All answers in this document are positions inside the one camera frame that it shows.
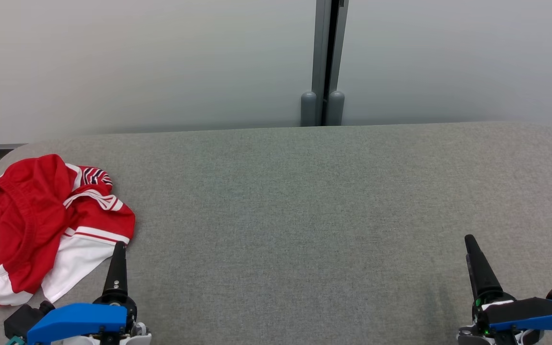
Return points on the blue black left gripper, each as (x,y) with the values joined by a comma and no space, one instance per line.
(79,318)

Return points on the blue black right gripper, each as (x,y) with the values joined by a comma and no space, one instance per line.
(530,314)

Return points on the red white shorts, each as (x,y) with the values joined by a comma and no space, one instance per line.
(12,225)

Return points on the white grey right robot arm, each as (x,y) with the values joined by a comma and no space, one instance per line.
(467,338)

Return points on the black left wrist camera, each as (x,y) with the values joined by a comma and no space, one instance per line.
(24,318)

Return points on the grey partition post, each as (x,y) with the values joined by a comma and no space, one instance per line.
(319,48)

